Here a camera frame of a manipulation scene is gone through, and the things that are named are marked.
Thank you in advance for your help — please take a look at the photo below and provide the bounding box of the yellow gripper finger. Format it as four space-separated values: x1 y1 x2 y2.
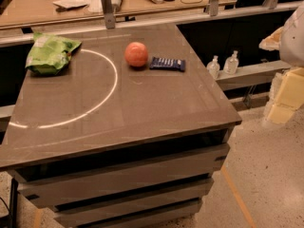
265 67 304 124
258 28 283 51

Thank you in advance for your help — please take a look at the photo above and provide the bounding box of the red apple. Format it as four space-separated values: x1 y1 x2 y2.
124 42 148 67

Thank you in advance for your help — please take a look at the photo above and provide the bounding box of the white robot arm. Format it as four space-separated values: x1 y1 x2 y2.
259 3 304 126

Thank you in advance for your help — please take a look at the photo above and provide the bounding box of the green rice chip bag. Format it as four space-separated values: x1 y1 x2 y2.
25 33 82 76

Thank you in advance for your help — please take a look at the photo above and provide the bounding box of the clear bottle right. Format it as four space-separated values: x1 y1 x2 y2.
223 50 238 74

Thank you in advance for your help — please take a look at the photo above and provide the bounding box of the clear bottle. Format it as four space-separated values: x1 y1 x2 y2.
223 50 238 74
207 55 220 79

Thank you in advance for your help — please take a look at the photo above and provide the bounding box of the clear bottle left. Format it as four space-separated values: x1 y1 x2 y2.
207 55 220 79

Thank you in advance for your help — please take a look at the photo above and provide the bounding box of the blue snack bar wrapper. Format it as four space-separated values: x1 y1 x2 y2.
149 57 185 72

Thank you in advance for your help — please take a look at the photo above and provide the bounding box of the white paper sheet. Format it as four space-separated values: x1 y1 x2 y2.
53 0 103 12

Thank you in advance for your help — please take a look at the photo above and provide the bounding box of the grey drawer cabinet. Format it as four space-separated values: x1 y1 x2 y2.
8 128 232 228

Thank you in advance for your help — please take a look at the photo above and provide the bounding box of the grey metal post left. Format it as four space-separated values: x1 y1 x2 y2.
101 0 115 29

